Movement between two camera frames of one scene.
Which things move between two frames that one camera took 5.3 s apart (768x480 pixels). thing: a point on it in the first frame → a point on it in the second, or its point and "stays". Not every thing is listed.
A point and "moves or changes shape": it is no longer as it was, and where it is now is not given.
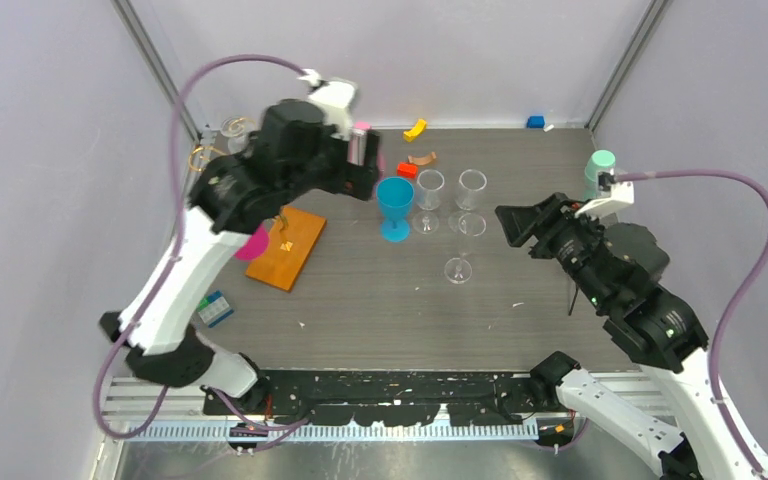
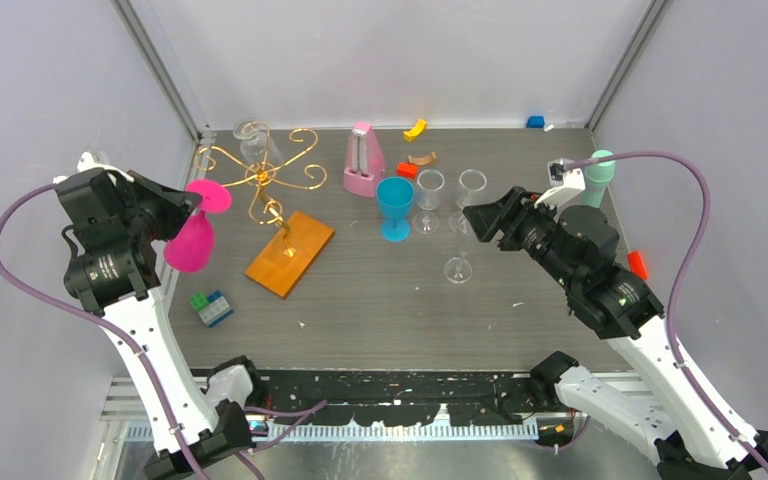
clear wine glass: (237, 130) moves or changes shape
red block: (407, 169) stays
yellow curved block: (416, 130) stays
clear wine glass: (429, 185) stays
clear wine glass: (469, 197) stays
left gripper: (358, 181) → (177, 203)
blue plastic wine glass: (395, 196) stays
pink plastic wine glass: (255, 245) moves or changes shape
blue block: (536, 122) stays
